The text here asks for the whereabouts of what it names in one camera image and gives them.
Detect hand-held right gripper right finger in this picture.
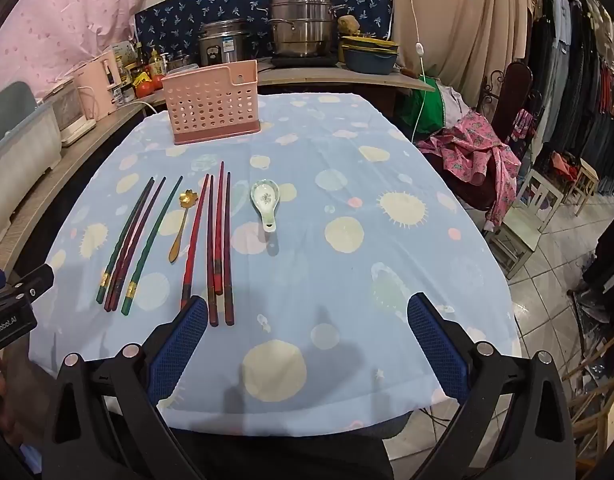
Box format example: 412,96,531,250
406,292,576,480

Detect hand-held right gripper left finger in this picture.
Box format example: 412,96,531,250
42,295,210,480

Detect maroon chopstick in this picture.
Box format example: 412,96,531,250
104,184,156,310
108,176,167,312

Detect green chopstick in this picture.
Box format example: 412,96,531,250
121,175,184,315
96,177,155,305

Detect dark brown chopstick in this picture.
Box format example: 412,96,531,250
207,175,218,327
224,172,236,327

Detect red chopstick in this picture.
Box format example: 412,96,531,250
181,173,210,311
214,161,226,296

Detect gold flower spoon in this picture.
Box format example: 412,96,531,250
168,189,196,264

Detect white ceramic soup spoon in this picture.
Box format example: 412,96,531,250
251,180,282,234

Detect pink perforated utensil basket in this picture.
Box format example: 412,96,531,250
161,59,262,146

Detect person's left hand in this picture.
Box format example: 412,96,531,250
0,349,48,452

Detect grey plastic bin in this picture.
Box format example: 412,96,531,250
0,81,64,249

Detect blue dotted tablecloth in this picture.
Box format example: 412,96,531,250
29,92,518,437

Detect white small stool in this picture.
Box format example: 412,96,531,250
486,167,564,281

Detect wooden sticks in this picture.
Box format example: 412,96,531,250
561,327,614,480

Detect white kitchen appliance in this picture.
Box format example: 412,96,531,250
41,79,98,149

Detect pink floral cloth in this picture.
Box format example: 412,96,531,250
416,109,524,235

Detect pink kitchen appliance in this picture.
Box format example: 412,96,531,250
74,49,126,122

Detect light wooden stool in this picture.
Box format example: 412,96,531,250
561,157,601,217

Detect green cloth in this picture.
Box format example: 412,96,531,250
396,76,446,137

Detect yellow oil bottle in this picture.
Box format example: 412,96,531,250
147,47,168,79

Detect pink patterned sheet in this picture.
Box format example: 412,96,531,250
0,0,174,107

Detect dark wooden chair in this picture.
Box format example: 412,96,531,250
481,60,534,211

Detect blue casserole dish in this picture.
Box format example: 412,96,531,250
344,48,400,75

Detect navy patterned cloth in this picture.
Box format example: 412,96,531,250
134,0,394,62

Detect steel rice cooker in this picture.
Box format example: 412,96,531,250
197,18,252,69

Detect rack of hanging clothes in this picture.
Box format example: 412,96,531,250
526,0,614,183

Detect black induction cooker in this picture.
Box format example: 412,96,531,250
271,54,338,69

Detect yellow baking dish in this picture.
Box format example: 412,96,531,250
339,35,400,54

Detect beige curtain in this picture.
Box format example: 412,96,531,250
351,0,544,107

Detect brown ginger root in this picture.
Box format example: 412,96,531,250
337,14,363,37

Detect large steel steamer pot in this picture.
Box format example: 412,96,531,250
266,0,348,59

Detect white cable with switch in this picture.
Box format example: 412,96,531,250
401,0,430,147

